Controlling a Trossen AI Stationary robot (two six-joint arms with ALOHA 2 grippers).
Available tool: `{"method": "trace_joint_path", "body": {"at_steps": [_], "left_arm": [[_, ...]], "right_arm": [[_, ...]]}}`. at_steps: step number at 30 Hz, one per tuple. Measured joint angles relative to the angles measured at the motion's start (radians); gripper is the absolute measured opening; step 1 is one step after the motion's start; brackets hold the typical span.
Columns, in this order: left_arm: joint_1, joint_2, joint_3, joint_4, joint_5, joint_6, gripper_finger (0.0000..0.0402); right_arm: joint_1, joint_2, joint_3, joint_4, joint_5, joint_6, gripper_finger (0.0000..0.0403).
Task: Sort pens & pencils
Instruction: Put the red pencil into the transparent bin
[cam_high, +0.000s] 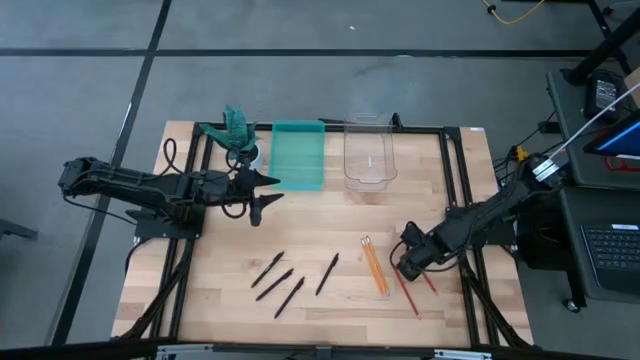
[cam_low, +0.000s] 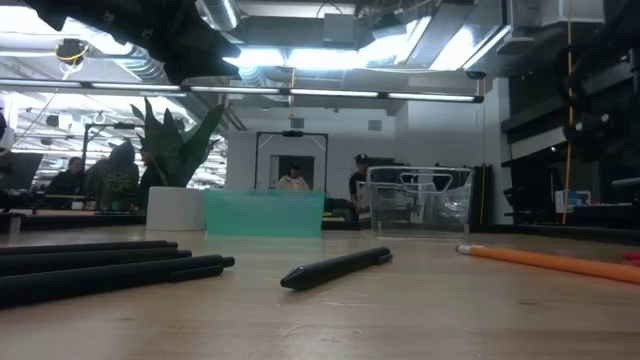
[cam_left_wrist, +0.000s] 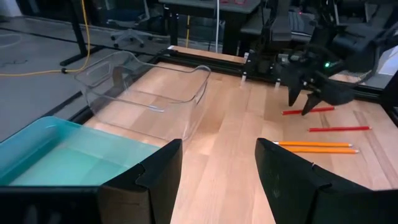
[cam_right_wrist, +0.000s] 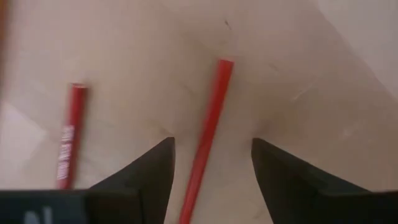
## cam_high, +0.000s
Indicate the silver aluminium bracket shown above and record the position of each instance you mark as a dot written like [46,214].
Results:
[462,355]
[182,351]

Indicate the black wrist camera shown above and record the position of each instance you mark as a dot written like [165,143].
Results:
[245,177]
[412,234]

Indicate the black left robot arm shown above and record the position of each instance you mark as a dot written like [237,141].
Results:
[125,182]

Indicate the orange pencil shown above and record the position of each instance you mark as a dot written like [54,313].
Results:
[377,265]
[373,267]

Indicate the teal plastic bin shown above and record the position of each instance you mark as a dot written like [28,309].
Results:
[297,160]

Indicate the red scissors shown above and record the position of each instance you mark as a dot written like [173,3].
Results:
[620,166]

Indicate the black aluminium table frame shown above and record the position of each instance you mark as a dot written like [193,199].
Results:
[425,129]

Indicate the black pen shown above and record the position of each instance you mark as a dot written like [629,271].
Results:
[275,284]
[289,297]
[267,270]
[327,274]

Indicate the black chair base leg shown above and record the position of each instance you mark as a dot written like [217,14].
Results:
[17,230]

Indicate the white pole with silver clamp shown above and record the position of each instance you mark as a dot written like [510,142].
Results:
[595,117]

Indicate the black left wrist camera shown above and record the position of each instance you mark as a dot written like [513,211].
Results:
[245,177]

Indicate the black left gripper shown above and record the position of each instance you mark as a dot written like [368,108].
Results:
[240,194]

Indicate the clear plastic bin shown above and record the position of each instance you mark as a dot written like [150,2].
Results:
[370,150]

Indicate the black power brick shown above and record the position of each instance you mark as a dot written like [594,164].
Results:
[605,92]

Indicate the black stand leg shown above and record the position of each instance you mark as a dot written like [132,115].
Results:
[600,50]

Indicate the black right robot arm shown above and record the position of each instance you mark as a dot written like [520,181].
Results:
[480,220]

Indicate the black laptop keyboard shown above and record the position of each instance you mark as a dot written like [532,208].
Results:
[615,250]

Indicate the black clamp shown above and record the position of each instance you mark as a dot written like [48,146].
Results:
[397,121]

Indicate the yellow connector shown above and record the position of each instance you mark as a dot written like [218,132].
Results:
[521,153]

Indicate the green snake plant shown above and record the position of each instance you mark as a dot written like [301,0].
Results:
[235,130]

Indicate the white plant pot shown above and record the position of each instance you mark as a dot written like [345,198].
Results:
[256,159]

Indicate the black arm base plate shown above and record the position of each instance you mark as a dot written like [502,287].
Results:
[150,227]

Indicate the red pencil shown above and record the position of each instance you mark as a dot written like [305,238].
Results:
[407,293]
[430,284]

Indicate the black caster wheel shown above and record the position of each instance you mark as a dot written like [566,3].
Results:
[573,306]

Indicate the tablet with blue screen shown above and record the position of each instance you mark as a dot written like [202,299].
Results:
[620,140]

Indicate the dark grey desk top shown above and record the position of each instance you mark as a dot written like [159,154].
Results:
[570,125]

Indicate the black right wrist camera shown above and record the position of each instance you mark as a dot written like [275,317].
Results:
[412,234]

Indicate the black equipment cart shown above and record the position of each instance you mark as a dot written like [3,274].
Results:
[570,210]

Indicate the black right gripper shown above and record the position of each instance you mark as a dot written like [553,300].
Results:
[419,260]

